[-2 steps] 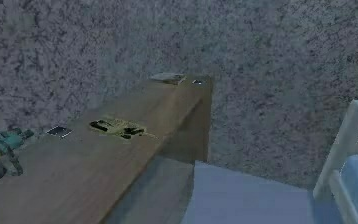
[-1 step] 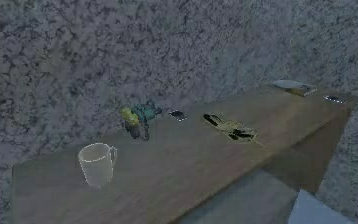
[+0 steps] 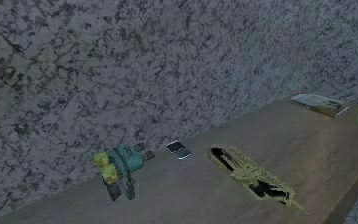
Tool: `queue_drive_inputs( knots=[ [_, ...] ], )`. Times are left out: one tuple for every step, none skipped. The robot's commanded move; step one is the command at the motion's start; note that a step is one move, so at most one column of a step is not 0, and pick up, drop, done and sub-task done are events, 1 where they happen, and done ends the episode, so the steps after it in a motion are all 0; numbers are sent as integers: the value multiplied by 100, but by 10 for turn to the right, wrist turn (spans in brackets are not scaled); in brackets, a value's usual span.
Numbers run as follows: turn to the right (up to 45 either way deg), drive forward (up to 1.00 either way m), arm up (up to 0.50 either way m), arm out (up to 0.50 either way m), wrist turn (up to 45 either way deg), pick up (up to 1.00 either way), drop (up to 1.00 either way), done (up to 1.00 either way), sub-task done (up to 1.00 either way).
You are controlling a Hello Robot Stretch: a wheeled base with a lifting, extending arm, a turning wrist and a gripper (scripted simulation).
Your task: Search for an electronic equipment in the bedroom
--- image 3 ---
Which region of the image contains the brown wooden table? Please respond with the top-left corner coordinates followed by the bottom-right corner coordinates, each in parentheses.
top-left (0, 98), bottom-right (358, 224)

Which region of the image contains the grey and tan book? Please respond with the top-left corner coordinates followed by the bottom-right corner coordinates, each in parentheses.
top-left (290, 93), bottom-right (352, 119)

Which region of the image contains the black and white cell phone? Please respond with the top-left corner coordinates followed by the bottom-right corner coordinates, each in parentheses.
top-left (164, 140), bottom-right (193, 161)

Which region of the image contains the teal and yellow toy robot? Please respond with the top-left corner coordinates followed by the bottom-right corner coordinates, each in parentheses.
top-left (92, 142), bottom-right (156, 202)

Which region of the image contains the tan and black flat device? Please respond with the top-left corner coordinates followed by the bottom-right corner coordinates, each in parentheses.
top-left (208, 144), bottom-right (309, 215)

